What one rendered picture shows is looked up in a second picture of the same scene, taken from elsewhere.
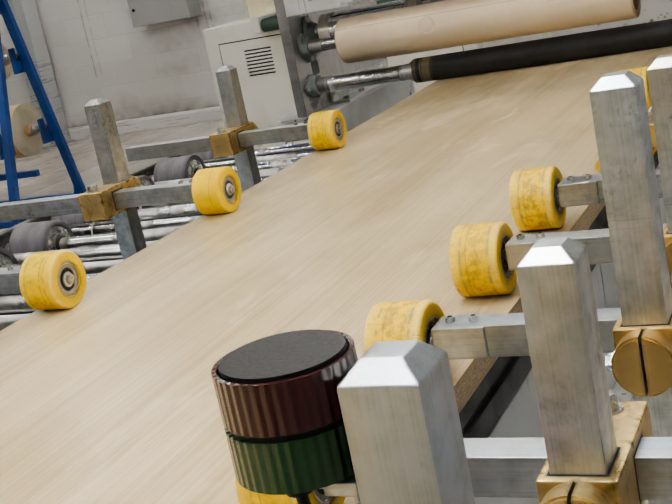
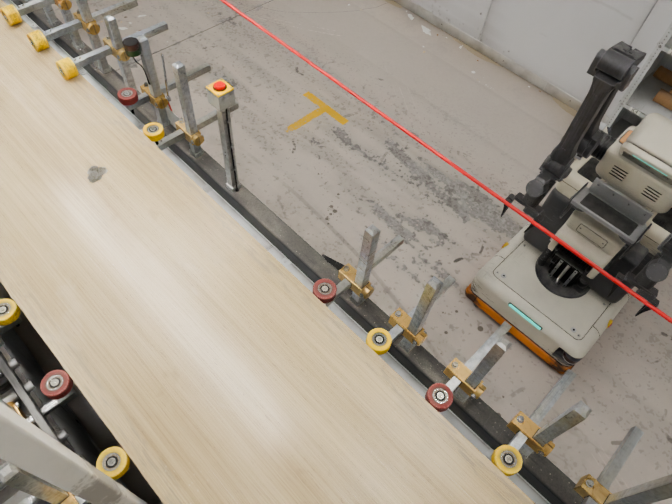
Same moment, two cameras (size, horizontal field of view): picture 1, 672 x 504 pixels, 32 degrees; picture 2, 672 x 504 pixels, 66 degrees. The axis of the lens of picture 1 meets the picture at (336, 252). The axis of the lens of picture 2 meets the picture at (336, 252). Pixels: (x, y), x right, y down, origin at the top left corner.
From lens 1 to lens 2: 2.03 m
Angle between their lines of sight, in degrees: 71
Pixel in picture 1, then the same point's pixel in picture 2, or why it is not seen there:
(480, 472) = (100, 54)
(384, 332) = (38, 39)
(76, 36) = not seen: outside the picture
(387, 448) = (145, 46)
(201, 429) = (12, 75)
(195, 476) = (33, 81)
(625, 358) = (91, 29)
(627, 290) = (85, 16)
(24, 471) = not seen: outside the picture
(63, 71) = not seen: outside the picture
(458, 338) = (51, 35)
